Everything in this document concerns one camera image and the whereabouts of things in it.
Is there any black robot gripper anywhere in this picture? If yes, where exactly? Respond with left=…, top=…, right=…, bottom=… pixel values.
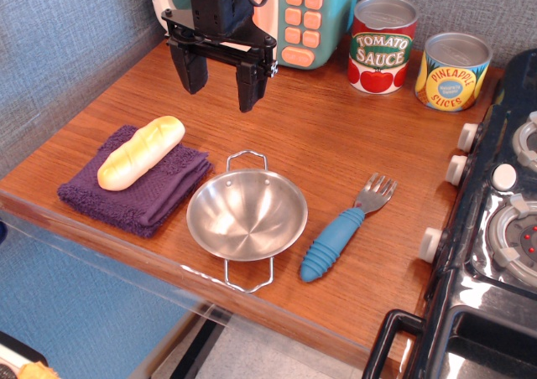
left=161, top=0, right=278, bottom=112

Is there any steel bowl with wire handles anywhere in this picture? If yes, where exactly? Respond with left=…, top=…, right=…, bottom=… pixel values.
left=186, top=149, right=309, bottom=293

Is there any blue handled metal spork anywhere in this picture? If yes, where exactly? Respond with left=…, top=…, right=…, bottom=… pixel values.
left=300, top=173, right=398, bottom=283

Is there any white stove knob middle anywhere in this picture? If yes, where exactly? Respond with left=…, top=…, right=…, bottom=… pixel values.
left=445, top=155, right=467, bottom=186

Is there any white stove knob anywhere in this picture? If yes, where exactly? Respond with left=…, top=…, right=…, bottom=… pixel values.
left=445, top=155, right=467, bottom=186
left=419, top=227, right=443, bottom=263
left=457, top=123, right=479, bottom=153

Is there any teal toy microwave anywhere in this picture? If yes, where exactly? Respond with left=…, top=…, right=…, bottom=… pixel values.
left=149, top=0, right=362, bottom=70

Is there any yellow toy bread loaf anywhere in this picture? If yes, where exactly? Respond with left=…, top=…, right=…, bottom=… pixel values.
left=97, top=116, right=185, bottom=191

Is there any folded purple towel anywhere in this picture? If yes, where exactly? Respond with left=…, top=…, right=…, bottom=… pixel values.
left=57, top=125, right=213, bottom=238

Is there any tomato sauce can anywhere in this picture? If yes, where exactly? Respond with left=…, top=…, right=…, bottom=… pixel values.
left=347, top=0, right=418, bottom=95

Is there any pineapple slices can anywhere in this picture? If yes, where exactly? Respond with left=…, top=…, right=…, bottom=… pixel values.
left=414, top=32, right=493, bottom=112

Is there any white stove knob rear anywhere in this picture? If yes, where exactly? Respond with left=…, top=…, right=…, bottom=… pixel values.
left=457, top=123, right=479, bottom=153

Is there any white stove knob front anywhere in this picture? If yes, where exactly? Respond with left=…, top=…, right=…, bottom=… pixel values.
left=419, top=227, right=443, bottom=263

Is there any clear acrylic table guard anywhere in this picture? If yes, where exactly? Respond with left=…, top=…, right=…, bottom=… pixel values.
left=1, top=202, right=362, bottom=378

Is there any white round stove button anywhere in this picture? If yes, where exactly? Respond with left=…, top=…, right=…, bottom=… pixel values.
left=492, top=164, right=517, bottom=191

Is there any grey rear burner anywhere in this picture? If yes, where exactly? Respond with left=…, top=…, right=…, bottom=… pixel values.
left=512, top=111, right=537, bottom=172

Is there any grey burner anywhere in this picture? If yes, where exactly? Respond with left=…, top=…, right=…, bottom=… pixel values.
left=487, top=194, right=536, bottom=288
left=512, top=111, right=537, bottom=172

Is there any grey front burner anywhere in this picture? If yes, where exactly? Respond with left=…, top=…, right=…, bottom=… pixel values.
left=487, top=194, right=536, bottom=288

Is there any orange object bottom left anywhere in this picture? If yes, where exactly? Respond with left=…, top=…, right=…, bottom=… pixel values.
left=0, top=330, right=60, bottom=379

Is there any black toy stove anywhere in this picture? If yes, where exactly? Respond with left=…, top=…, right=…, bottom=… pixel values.
left=361, top=48, right=537, bottom=379

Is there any black oven door handle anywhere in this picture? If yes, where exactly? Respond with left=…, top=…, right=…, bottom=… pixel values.
left=362, top=309, right=425, bottom=379

